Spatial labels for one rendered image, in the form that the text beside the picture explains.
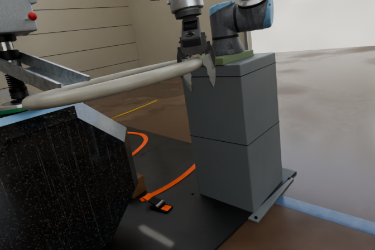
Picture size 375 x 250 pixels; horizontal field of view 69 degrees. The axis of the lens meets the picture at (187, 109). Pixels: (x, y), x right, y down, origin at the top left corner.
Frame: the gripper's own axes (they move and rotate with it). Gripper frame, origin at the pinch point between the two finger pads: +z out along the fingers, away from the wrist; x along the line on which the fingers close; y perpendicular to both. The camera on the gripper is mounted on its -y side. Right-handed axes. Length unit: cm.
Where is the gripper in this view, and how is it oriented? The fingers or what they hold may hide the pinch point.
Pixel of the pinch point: (201, 85)
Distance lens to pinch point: 76.0
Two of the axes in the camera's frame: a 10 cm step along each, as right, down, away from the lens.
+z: 2.0, 9.6, 2.0
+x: -9.8, 1.7, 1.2
